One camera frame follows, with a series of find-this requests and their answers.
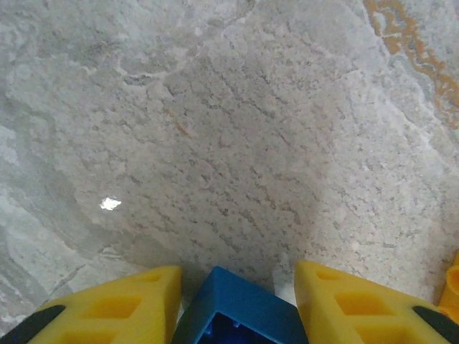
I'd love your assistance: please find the yellow lego brick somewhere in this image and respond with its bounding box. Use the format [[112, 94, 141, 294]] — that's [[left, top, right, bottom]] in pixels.
[[436, 250, 459, 318]]

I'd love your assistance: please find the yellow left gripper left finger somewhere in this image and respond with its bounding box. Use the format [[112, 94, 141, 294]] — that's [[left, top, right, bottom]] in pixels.
[[0, 264, 183, 344]]

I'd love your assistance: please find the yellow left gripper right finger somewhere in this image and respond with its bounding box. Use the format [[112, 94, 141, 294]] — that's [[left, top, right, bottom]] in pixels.
[[294, 260, 459, 344]]

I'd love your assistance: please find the blue lego brick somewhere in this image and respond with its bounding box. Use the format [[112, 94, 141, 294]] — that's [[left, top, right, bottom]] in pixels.
[[171, 265, 311, 344]]

